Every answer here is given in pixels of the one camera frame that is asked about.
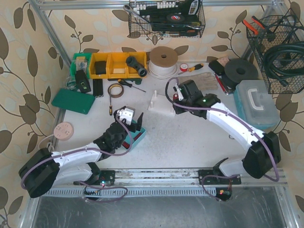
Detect black block in bin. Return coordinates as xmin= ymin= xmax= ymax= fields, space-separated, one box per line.
xmin=95 ymin=61 xmax=106 ymax=75

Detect grey plastic pipe fitting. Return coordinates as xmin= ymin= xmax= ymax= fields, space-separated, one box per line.
xmin=126 ymin=56 xmax=147 ymax=77

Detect red white tape roll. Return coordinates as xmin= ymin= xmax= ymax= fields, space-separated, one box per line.
xmin=180 ymin=63 xmax=188 ymax=72

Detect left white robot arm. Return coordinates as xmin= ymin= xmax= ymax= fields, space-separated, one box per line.
xmin=19 ymin=106 xmax=143 ymax=198

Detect large red spring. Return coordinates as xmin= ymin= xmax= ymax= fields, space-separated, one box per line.
xmin=173 ymin=94 xmax=179 ymax=100

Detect black meter device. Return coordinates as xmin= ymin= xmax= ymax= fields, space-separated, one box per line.
xmin=75 ymin=70 xmax=91 ymax=93

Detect green storage bin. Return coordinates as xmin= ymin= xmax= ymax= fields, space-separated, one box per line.
xmin=70 ymin=53 xmax=92 ymax=78

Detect orange-handled pliers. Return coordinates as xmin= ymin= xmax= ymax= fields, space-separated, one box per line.
xmin=242 ymin=16 xmax=266 ymax=35

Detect green flat case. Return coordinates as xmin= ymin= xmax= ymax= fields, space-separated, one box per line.
xmin=51 ymin=88 xmax=95 ymax=114

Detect black case with sponge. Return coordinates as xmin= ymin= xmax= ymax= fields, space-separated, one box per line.
xmin=209 ymin=56 xmax=229 ymax=76

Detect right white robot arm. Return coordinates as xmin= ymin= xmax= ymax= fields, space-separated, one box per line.
xmin=169 ymin=80 xmax=281 ymax=181

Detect brown packing tape roll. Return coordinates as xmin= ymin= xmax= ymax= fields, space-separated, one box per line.
xmin=107 ymin=83 xmax=124 ymax=98

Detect yellow-black bit driver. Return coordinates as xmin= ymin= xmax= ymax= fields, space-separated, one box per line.
xmin=178 ymin=63 xmax=204 ymax=75

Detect black-yellow flathead screwdriver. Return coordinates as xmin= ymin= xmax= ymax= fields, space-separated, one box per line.
xmin=118 ymin=79 xmax=146 ymax=93

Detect black aluminium profile block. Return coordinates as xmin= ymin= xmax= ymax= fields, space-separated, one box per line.
xmin=93 ymin=79 xmax=104 ymax=98

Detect coiled black hose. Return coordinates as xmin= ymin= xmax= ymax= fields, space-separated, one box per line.
xmin=263 ymin=41 xmax=304 ymax=81

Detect wire basket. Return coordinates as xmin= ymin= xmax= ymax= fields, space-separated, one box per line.
xmin=123 ymin=0 xmax=205 ymax=40
xmin=242 ymin=14 xmax=304 ymax=94

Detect yellow storage bins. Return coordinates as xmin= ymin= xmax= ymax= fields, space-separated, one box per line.
xmin=89 ymin=52 xmax=147 ymax=79

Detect white coiled cord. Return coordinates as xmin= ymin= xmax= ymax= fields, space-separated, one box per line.
xmin=38 ymin=134 xmax=57 ymax=152

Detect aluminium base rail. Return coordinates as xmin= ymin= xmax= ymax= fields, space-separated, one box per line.
xmin=44 ymin=168 xmax=287 ymax=199

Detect small orange-black screwdriver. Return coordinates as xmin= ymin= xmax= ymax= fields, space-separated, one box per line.
xmin=109 ymin=93 xmax=113 ymax=116

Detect black disc spool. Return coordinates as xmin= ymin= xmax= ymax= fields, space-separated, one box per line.
xmin=224 ymin=58 xmax=258 ymax=89

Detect top wire basket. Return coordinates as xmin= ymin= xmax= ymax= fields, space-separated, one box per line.
xmin=123 ymin=0 xmax=205 ymax=40

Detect right wire basket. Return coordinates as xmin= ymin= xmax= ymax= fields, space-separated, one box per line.
xmin=242 ymin=14 xmax=304 ymax=94

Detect white cable spool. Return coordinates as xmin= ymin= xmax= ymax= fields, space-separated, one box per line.
xmin=148 ymin=46 xmax=178 ymax=80

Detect white four-peg base plate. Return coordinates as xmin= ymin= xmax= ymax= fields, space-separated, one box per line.
xmin=148 ymin=90 xmax=175 ymax=117

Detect teal clear storage box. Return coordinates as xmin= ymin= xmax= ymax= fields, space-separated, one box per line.
xmin=233 ymin=80 xmax=280 ymax=130

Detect beige work glove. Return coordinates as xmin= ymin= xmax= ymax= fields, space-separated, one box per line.
xmin=178 ymin=72 xmax=218 ymax=91

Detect small red spring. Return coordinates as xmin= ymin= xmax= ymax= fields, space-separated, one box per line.
xmin=134 ymin=133 xmax=142 ymax=141

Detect teal spring tray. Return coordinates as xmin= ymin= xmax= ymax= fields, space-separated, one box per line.
xmin=122 ymin=127 xmax=146 ymax=151

